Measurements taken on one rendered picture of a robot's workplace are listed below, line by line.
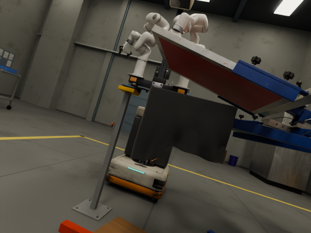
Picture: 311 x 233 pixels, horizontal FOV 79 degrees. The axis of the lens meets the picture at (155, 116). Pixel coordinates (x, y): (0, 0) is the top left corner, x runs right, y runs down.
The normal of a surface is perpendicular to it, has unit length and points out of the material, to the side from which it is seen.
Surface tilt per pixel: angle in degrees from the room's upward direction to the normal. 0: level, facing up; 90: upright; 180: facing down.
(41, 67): 90
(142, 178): 90
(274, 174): 90
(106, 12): 90
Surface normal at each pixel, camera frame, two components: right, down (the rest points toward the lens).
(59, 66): -0.15, -0.09
